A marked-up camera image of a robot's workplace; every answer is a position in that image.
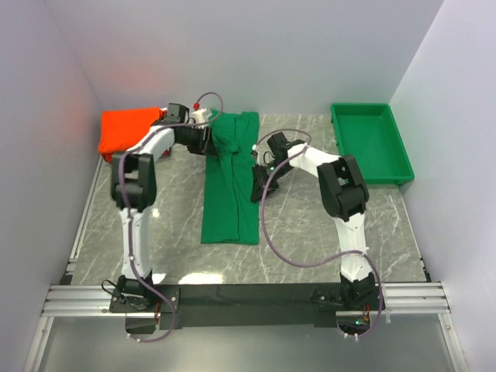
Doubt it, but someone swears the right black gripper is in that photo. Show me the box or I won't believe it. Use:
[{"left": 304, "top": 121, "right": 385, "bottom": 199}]
[{"left": 251, "top": 160, "right": 292, "bottom": 202}]

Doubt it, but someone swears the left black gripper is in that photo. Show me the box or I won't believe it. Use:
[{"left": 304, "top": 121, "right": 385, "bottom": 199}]
[{"left": 177, "top": 124, "right": 219, "bottom": 157}]

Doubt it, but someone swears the green t shirt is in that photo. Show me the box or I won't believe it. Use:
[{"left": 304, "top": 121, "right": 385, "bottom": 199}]
[{"left": 201, "top": 112, "right": 260, "bottom": 245}]

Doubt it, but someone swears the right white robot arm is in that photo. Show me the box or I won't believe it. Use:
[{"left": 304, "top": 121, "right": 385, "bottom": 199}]
[{"left": 251, "top": 129, "right": 381, "bottom": 309}]

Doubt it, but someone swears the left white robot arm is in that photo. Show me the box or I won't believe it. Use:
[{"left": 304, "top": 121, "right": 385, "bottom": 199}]
[{"left": 111, "top": 103, "right": 216, "bottom": 312}]

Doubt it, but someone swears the folded red white t shirt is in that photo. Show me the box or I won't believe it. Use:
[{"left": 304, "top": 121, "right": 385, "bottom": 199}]
[{"left": 153, "top": 108, "right": 174, "bottom": 158}]

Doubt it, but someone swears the folded orange t shirt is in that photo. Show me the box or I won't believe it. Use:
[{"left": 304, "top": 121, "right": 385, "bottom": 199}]
[{"left": 98, "top": 107, "right": 163, "bottom": 156}]

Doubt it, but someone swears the green plastic bin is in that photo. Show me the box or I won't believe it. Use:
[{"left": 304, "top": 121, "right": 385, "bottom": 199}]
[{"left": 330, "top": 103, "right": 415, "bottom": 186}]

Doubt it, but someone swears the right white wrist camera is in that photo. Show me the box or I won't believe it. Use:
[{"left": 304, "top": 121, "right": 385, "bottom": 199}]
[{"left": 251, "top": 144, "right": 274, "bottom": 165}]

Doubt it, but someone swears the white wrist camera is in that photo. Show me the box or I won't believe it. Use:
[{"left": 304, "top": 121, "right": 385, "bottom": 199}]
[
  {"left": 188, "top": 108, "right": 212, "bottom": 128},
  {"left": 251, "top": 144, "right": 274, "bottom": 165}
]

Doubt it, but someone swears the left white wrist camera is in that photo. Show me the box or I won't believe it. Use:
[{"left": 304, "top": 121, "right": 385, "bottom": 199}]
[{"left": 188, "top": 108, "right": 212, "bottom": 128}]

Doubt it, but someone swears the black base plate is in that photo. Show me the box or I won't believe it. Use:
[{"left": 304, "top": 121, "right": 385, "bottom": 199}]
[{"left": 109, "top": 283, "right": 384, "bottom": 330}]

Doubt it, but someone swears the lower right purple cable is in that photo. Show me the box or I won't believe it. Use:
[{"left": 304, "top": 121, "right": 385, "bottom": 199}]
[{"left": 340, "top": 278, "right": 394, "bottom": 340}]

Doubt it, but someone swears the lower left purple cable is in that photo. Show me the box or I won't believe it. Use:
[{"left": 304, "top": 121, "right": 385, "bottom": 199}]
[{"left": 124, "top": 298, "right": 184, "bottom": 344}]

